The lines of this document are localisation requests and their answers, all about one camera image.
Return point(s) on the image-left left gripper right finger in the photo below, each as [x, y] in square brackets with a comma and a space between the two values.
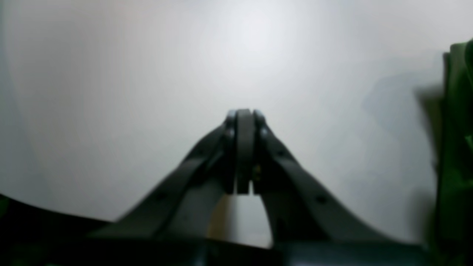
[298, 207]

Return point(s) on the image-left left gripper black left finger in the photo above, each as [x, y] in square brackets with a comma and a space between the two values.
[181, 205]

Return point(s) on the green t-shirt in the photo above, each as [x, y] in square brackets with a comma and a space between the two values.
[454, 204]

